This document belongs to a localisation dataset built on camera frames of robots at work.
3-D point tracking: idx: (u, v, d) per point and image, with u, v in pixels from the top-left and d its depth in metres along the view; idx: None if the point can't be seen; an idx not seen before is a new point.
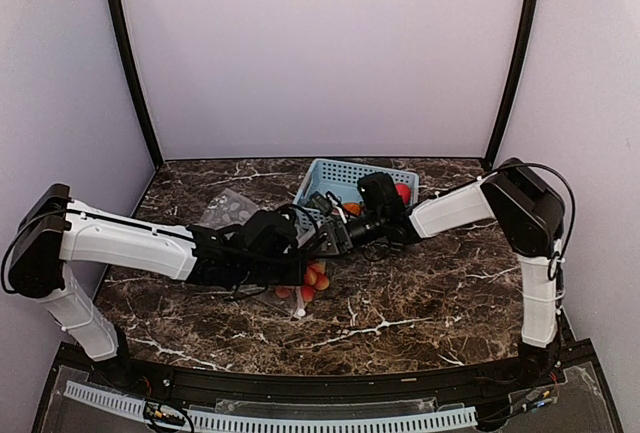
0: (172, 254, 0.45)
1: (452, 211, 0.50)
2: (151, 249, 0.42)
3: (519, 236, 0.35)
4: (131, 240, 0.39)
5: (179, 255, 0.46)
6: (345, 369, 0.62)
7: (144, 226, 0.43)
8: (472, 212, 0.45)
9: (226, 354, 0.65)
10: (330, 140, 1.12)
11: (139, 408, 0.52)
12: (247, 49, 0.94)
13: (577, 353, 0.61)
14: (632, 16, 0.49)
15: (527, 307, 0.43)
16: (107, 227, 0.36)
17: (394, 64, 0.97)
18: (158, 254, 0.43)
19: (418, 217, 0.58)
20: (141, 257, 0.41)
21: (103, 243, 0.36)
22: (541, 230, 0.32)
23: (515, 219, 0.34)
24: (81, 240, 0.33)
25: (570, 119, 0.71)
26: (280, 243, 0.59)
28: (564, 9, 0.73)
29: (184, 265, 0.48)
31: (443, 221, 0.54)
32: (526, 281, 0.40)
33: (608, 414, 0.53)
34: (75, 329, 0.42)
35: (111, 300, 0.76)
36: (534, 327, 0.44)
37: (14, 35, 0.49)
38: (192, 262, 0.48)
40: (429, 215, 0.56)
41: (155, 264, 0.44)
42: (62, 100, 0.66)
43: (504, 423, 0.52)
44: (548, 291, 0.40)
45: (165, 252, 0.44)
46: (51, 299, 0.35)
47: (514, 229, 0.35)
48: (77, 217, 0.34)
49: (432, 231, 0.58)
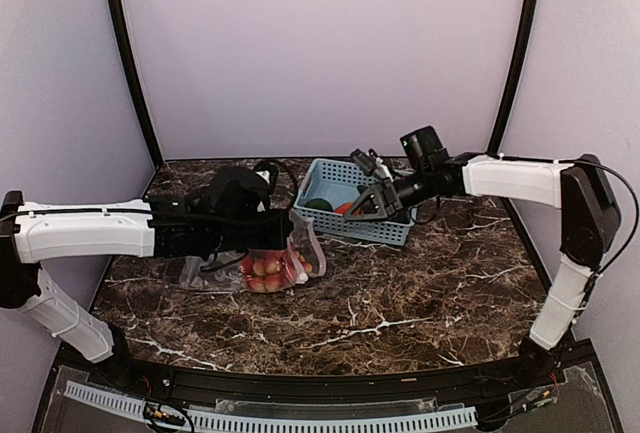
0: (127, 232, 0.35)
1: (514, 182, 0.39)
2: (108, 234, 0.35)
3: (572, 236, 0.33)
4: (80, 229, 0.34)
5: (133, 232, 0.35)
6: (345, 369, 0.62)
7: (97, 209, 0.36)
8: (535, 193, 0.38)
9: (226, 354, 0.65)
10: (331, 140, 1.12)
11: (139, 408, 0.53)
12: (248, 48, 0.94)
13: (576, 353, 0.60)
14: (632, 15, 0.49)
15: (548, 307, 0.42)
16: (55, 221, 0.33)
17: (394, 64, 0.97)
18: (120, 238, 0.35)
19: (472, 170, 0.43)
20: (108, 245, 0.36)
21: (57, 239, 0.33)
22: (598, 241, 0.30)
23: (578, 222, 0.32)
24: (34, 240, 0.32)
25: (569, 120, 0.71)
26: (250, 198, 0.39)
28: (563, 10, 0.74)
29: (145, 244, 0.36)
31: (500, 185, 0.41)
32: (557, 282, 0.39)
33: (608, 412, 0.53)
34: (66, 333, 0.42)
35: (112, 300, 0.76)
36: (547, 328, 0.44)
37: (15, 34, 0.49)
38: (152, 235, 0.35)
40: (485, 176, 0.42)
41: (121, 247, 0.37)
42: (63, 100, 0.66)
43: (504, 424, 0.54)
44: (575, 299, 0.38)
45: (118, 233, 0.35)
46: (29, 306, 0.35)
47: (574, 230, 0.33)
48: (28, 218, 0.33)
49: (479, 192, 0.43)
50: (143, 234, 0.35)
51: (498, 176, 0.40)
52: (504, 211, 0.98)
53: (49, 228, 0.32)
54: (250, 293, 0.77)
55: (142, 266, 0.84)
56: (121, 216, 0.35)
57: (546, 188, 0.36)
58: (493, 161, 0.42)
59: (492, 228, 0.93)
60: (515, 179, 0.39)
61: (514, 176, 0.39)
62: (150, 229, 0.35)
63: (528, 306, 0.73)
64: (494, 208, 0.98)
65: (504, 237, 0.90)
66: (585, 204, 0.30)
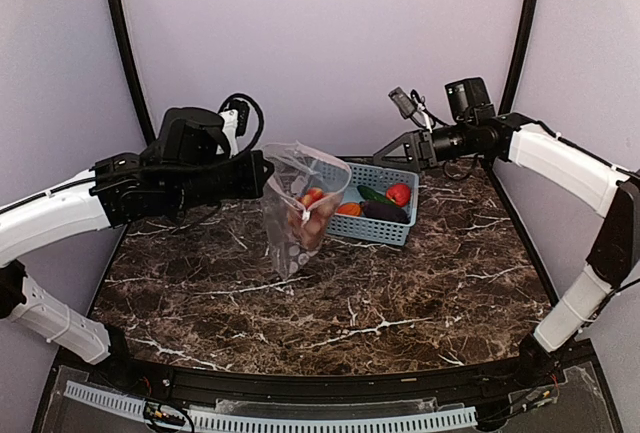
0: (73, 207, 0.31)
1: (557, 167, 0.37)
2: (58, 214, 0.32)
3: (603, 250, 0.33)
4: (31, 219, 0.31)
5: (79, 205, 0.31)
6: (345, 369, 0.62)
7: (43, 193, 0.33)
8: (573, 185, 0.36)
9: (226, 354, 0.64)
10: (331, 140, 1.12)
11: (139, 408, 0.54)
12: (248, 47, 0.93)
13: (576, 352, 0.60)
14: (632, 15, 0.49)
15: (559, 311, 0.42)
16: (9, 218, 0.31)
17: (394, 64, 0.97)
18: (71, 215, 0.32)
19: (521, 142, 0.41)
20: (66, 226, 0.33)
21: (21, 235, 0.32)
22: (623, 264, 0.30)
23: (613, 239, 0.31)
24: None
25: (569, 120, 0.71)
26: (208, 142, 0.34)
28: (563, 10, 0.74)
29: (96, 212, 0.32)
31: (544, 165, 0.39)
32: (574, 286, 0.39)
33: (609, 415, 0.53)
34: (60, 337, 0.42)
35: (111, 300, 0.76)
36: (553, 329, 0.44)
37: (15, 34, 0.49)
38: (98, 203, 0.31)
40: (533, 151, 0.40)
41: (79, 224, 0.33)
42: (63, 100, 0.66)
43: (504, 424, 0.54)
44: (589, 308, 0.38)
45: (66, 211, 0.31)
46: (16, 315, 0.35)
47: (606, 245, 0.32)
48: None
49: (523, 163, 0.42)
50: (90, 203, 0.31)
51: (545, 156, 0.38)
52: (504, 211, 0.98)
53: (3, 227, 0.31)
54: (250, 293, 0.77)
55: (141, 266, 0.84)
56: (63, 194, 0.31)
57: (588, 187, 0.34)
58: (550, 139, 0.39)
59: (492, 228, 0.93)
60: (559, 165, 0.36)
61: (563, 164, 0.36)
62: (94, 196, 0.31)
63: (528, 306, 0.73)
64: (493, 208, 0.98)
65: (504, 237, 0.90)
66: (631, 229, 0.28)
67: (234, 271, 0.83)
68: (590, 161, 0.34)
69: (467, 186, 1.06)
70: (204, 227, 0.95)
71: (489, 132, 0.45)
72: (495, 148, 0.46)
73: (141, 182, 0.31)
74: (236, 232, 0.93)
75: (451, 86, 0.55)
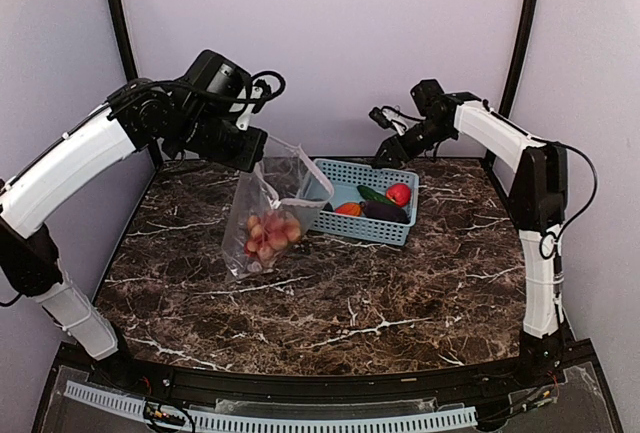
0: (93, 143, 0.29)
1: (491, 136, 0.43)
2: (77, 156, 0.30)
3: (518, 203, 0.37)
4: (52, 169, 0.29)
5: (99, 138, 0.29)
6: (345, 369, 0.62)
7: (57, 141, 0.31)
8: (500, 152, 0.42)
9: (226, 354, 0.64)
10: (331, 140, 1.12)
11: (139, 408, 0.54)
12: (249, 48, 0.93)
13: (576, 353, 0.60)
14: (632, 15, 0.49)
15: (528, 289, 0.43)
16: (28, 177, 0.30)
17: (394, 64, 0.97)
18: (91, 154, 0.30)
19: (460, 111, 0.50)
20: (87, 171, 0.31)
21: (44, 193, 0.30)
22: (535, 213, 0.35)
23: (524, 192, 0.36)
24: (23, 203, 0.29)
25: (569, 119, 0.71)
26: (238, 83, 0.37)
28: (563, 10, 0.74)
29: (117, 144, 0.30)
31: (478, 133, 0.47)
32: (525, 262, 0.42)
33: (609, 414, 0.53)
34: (76, 326, 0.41)
35: (111, 300, 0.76)
36: (533, 312, 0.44)
37: (15, 35, 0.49)
38: (119, 128, 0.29)
40: (471, 120, 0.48)
41: (103, 165, 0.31)
42: (63, 98, 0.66)
43: (504, 423, 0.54)
44: (545, 272, 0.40)
45: (85, 150, 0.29)
46: (49, 294, 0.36)
47: (519, 197, 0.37)
48: (7, 191, 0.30)
49: (466, 131, 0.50)
50: (110, 132, 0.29)
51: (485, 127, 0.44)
52: (504, 211, 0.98)
53: (26, 187, 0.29)
54: (250, 293, 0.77)
55: (141, 266, 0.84)
56: (81, 131, 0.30)
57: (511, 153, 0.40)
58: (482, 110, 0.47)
59: (492, 228, 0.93)
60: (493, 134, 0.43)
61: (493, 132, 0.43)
62: (112, 121, 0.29)
63: None
64: (493, 208, 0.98)
65: (504, 237, 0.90)
66: (535, 183, 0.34)
67: (234, 271, 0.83)
68: (512, 129, 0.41)
69: (467, 186, 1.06)
70: (204, 227, 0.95)
71: (440, 105, 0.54)
72: (443, 117, 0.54)
73: (159, 99, 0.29)
74: None
75: (414, 90, 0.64)
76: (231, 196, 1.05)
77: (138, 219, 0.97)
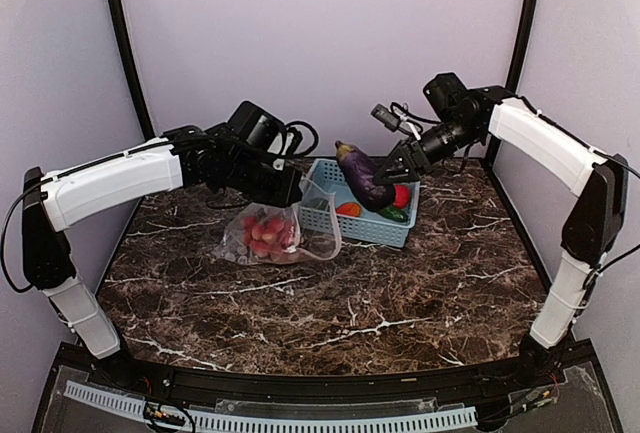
0: (151, 167, 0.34)
1: (543, 146, 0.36)
2: (132, 174, 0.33)
3: (573, 228, 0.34)
4: (108, 177, 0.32)
5: (162, 164, 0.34)
6: (345, 369, 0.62)
7: (116, 156, 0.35)
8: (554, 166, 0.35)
9: (226, 354, 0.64)
10: (331, 140, 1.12)
11: (139, 408, 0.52)
12: (249, 47, 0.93)
13: (576, 353, 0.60)
14: (631, 14, 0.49)
15: (550, 304, 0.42)
16: (81, 177, 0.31)
17: (394, 62, 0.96)
18: (144, 176, 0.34)
19: (505, 113, 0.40)
20: (135, 189, 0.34)
21: (89, 197, 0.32)
22: (598, 245, 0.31)
23: (583, 219, 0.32)
24: (65, 199, 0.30)
25: (570, 118, 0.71)
26: (272, 132, 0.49)
28: (563, 9, 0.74)
29: (170, 172, 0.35)
31: (523, 143, 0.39)
32: (558, 280, 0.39)
33: (608, 413, 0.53)
34: (81, 325, 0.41)
35: (111, 300, 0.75)
36: (548, 324, 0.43)
37: (15, 36, 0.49)
38: (177, 162, 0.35)
40: (513, 125, 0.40)
41: (146, 186, 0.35)
42: (64, 101, 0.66)
43: (504, 423, 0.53)
44: (577, 297, 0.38)
45: (140, 170, 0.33)
46: (58, 290, 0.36)
47: (577, 226, 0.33)
48: (53, 183, 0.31)
49: (503, 136, 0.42)
50: (169, 163, 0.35)
51: (535, 137, 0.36)
52: (504, 211, 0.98)
53: (77, 185, 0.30)
54: (250, 293, 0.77)
55: (141, 266, 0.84)
56: (143, 155, 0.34)
57: (571, 171, 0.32)
58: (532, 114, 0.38)
59: (492, 228, 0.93)
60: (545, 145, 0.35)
61: (544, 144, 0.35)
62: (175, 156, 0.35)
63: (528, 306, 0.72)
64: (493, 208, 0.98)
65: (504, 237, 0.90)
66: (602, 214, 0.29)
67: (234, 271, 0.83)
68: (569, 140, 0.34)
69: (467, 186, 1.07)
70: (204, 227, 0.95)
71: (471, 103, 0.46)
72: (476, 118, 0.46)
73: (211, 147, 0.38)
74: (235, 232, 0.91)
75: (429, 85, 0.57)
76: (231, 196, 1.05)
77: (138, 219, 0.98)
